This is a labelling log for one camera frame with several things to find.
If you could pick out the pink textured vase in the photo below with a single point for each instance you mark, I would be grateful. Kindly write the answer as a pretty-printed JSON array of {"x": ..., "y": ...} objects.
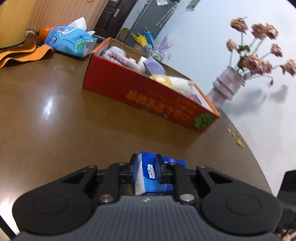
[{"x": 225, "y": 87}]

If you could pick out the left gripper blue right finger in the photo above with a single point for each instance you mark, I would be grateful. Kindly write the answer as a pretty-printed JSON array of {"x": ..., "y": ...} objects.
[{"x": 161, "y": 169}]

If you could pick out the blue tissue pack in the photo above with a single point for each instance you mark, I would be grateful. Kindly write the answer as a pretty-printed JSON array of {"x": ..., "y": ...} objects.
[{"x": 146, "y": 181}]

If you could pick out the purple knitted cloth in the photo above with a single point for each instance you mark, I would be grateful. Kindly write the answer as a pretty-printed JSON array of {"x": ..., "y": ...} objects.
[{"x": 153, "y": 67}]

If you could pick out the dark entrance door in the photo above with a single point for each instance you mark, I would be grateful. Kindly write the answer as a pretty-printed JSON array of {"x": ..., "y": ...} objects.
[{"x": 113, "y": 17}]

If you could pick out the white foam block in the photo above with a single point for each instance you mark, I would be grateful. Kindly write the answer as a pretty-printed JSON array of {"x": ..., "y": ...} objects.
[{"x": 140, "y": 63}]

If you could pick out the white and tan plush toy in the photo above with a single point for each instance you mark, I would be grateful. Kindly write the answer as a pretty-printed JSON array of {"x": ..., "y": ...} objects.
[{"x": 179, "y": 85}]

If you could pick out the orange fruit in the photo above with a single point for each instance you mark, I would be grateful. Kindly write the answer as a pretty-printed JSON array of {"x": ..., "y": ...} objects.
[{"x": 43, "y": 34}]

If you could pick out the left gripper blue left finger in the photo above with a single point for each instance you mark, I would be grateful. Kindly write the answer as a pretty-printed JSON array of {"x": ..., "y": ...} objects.
[{"x": 133, "y": 168}]

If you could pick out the pink suitcase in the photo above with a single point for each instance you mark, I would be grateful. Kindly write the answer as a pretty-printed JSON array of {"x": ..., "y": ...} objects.
[{"x": 63, "y": 12}]

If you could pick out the lilac fluffy towel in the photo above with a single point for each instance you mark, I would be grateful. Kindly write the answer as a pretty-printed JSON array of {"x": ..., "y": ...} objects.
[{"x": 124, "y": 57}]

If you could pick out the yellow thermos jug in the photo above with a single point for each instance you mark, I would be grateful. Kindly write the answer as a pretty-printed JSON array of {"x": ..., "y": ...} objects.
[{"x": 15, "y": 16}]

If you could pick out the purple satin cloth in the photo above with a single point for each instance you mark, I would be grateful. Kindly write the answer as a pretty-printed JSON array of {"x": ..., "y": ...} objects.
[{"x": 194, "y": 98}]

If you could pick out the yellow toy clutter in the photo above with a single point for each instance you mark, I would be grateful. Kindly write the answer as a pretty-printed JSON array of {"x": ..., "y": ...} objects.
[{"x": 143, "y": 38}]

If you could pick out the red cardboard box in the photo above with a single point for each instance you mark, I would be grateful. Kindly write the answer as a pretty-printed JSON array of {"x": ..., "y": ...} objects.
[{"x": 125, "y": 85}]

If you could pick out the blue wet wipes pack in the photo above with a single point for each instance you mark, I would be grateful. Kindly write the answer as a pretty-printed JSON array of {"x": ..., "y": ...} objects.
[{"x": 73, "y": 39}]

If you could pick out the grey cabinet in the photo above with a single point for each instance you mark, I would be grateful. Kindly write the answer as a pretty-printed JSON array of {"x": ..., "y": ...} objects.
[{"x": 148, "y": 16}]

